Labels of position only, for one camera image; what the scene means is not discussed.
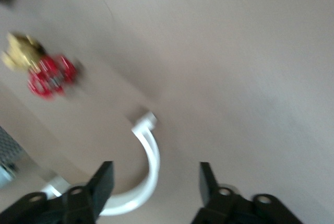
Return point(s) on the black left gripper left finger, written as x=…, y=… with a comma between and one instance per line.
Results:
x=65, y=208

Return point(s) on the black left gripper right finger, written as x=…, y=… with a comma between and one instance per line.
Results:
x=229, y=208

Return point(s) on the silver metal power supply box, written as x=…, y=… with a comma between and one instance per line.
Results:
x=7, y=143

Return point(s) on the brass valve with red handwheel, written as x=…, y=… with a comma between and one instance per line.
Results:
x=47, y=75

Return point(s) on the brown table cover mat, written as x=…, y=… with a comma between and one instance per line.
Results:
x=235, y=51

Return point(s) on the white curved plastic bracket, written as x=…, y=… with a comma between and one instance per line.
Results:
x=152, y=161

